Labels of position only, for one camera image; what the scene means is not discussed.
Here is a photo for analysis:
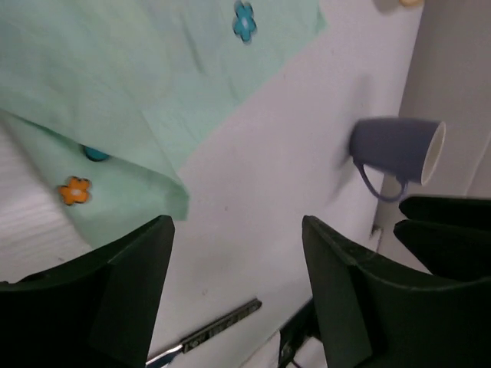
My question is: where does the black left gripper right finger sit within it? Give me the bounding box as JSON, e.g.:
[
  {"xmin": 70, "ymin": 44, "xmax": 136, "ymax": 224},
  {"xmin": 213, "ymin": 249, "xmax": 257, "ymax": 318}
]
[{"xmin": 302, "ymin": 215, "xmax": 490, "ymax": 367}]

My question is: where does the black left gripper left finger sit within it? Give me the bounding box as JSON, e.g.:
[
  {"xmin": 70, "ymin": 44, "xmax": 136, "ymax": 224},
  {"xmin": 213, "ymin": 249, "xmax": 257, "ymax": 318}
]
[{"xmin": 1, "ymin": 215, "xmax": 175, "ymax": 367}]

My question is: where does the green cartoon print cloth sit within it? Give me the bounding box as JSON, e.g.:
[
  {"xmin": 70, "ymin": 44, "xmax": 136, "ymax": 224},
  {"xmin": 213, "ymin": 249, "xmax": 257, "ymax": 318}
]
[{"xmin": 1, "ymin": 1, "xmax": 326, "ymax": 248}]

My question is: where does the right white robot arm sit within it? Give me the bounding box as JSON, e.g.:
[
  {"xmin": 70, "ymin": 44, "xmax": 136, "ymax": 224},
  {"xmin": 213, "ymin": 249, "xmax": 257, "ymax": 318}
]
[{"xmin": 394, "ymin": 195, "xmax": 490, "ymax": 282}]

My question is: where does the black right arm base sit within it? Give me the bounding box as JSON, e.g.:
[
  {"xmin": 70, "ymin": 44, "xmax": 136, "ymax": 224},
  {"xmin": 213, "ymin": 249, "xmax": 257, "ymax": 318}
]
[{"xmin": 278, "ymin": 298, "xmax": 321, "ymax": 368}]

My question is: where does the purple mug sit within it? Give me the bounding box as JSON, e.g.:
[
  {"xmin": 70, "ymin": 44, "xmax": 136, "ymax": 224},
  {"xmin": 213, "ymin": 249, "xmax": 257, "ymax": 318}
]
[{"xmin": 348, "ymin": 117, "xmax": 447, "ymax": 202}]

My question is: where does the round bird pattern plate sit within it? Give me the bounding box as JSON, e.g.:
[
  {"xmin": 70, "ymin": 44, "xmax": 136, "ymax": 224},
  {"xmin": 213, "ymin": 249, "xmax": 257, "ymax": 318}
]
[{"xmin": 373, "ymin": 0, "xmax": 424, "ymax": 12}]

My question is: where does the knife with patterned handle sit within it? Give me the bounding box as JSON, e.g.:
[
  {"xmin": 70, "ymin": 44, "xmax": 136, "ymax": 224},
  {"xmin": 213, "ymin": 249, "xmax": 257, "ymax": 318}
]
[{"xmin": 145, "ymin": 298, "xmax": 262, "ymax": 368}]

